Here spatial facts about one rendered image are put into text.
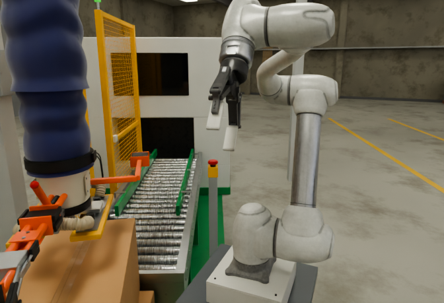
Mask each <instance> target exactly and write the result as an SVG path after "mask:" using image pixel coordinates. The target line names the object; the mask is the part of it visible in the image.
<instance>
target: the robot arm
mask: <svg viewBox="0 0 444 303"><path fill-rule="evenodd" d="M334 31H335V17H334V12H333V11H332V10H331V9H330V8H329V7H327V6H326V5H322V4H318V3H288V4H282V5H277V6H273V7H263V6H261V4H260V3H259V1H258V0H233V1H232V2H231V4H230V5H229V8H228V9H227V12H226V15H225V18H224V21H223V27H222V33H221V37H222V44H221V51H220V54H219V62H220V68H219V73H218V75H217V77H216V79H215V80H214V82H213V84H212V86H211V88H210V90H209V93H210V94H212V95H209V96H208V100H212V101H211V106H210V110H209V116H208V120H207V126H206V129H207V130H217V131H219V130H220V125H221V118H222V115H223V108H224V104H225V103H224V101H221V100H223V99H224V98H225V97H226V103H228V115H229V125H228V126H227V129H226V134H225V140H224V145H223V150H224V151H235V144H236V140H237V131H238V129H240V128H241V99H242V93H241V92H240V91H241V90H240V86H239V85H240V84H242V83H244V82H245V81H246V80H247V77H248V70H249V69H250V68H251V67H252V61H253V57H254V50H257V49H260V48H265V47H278V48H279V49H280V50H281V51H279V52H278V53H276V54H275V55H273V56H272V57H271V58H269V59H267V60H266V61H265V62H263V63H262V64H261V66H259V68H258V70H257V74H256V78H257V86H258V91H259V93H260V95H261V97H262V98H263V99H264V100H265V101H266V102H267V103H269V104H273V105H284V106H293V110H294V113H295V115H296V116H297V120H296V130H295V148H294V157H293V175H292V184H291V202H290V205H288V206H286V208H285V209H284V210H283V214H282V217H281V218H277V217H275V216H273V215H271V212H270V210H269V209H268V208H267V207H265V206H263V205H261V204H259V203H247V204H245V205H243V206H242V207H241V208H240V209H239V211H238V213H237V215H236V217H235V221H234V223H233V260H232V262H231V264H230V265H229V266H228V268H226V270H225V274H226V275H227V276H236V277H241V278H244V279H250V280H253V281H258V282H261V283H263V284H268V283H269V276H270V273H271V270H272V267H273V264H274V263H275V262H276V258H280V259H283V260H287V261H293V262H297V263H318V262H321V261H325V260H327V259H330V258H331V257H332V253H333V249H334V240H335V235H334V233H333V230H332V229H331V227H330V226H329V225H328V224H324V221H323V216H322V213H321V211H320V210H319V209H318V208H316V193H317V181H318V160H319V153H320V131H321V118H322V117H323V116H324V114H325V113H326V110H327V107H332V106H333V105H335V103H336V102H337V101H338V83H337V82H336V81H335V80H334V79H332V78H330V77H326V76H323V75H277V73H279V72H280V71H281V70H283V69H285V68H286V67H288V66H289V65H291V64H292V63H294V62H296V61H297V60H298V59H300V58H301V57H302V56H303V55H304V54H305V53H306V52H308V51H309V50H310V49H311V48H313V47H314V46H319V45H321V44H323V43H325V42H327V41H329V40H330V39H331V37H332V36H333V35H334ZM230 99H232V100H230Z"/></svg>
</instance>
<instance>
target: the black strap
mask: <svg viewBox="0 0 444 303"><path fill-rule="evenodd" d="M96 159H97V157H96V150H94V149H93V148H91V147H90V151H89V152H88V153H87V154H84V155H83V156H79V157H76V158H70V159H67V160H58V161H51V162H34V161H29V160H27V159H26V158H25V156H24V158H23V160H24V167H25V170H27V171H29V172H32V173H36V174H55V173H61V172H68V171H72V170H77V169H80V168H83V167H86V166H88V165H89V164H91V163H92V162H95V160H96Z"/></svg>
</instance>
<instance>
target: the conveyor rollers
mask: <svg viewBox="0 0 444 303"><path fill-rule="evenodd" d="M188 159H189V158H155V159H154V161H153V163H152V164H151V166H150V167H149V169H148V171H147V172H146V174H145V175H144V177H143V179H142V180H141V181H140V183H139V185H138V186H137V188H136V190H135V191H134V193H133V195H132V196H131V197H130V199H129V201H128V202H127V204H126V206H125V207H124V209H123V210H122V212H121V213H120V215H119V216H115V210H113V214H111V215H110V220H116V219H132V218H135V227H136V237H137V255H138V265H139V270H176V265H148V264H177V261H178V255H179V251H180V245H181V241H182V234H183V230H184V223H185V220H186V213H187V209H188V203H189V198H190V193H185V195H184V200H183V204H182V209H181V212H180V215H178V216H176V202H177V199H178V195H179V192H180V188H181V185H182V180H183V178H184V173H185V171H186V166H187V163H188ZM194 171H195V170H191V171H190V175H189V178H188V183H187V186H186V191H191V188H192V182H193V178H194Z"/></svg>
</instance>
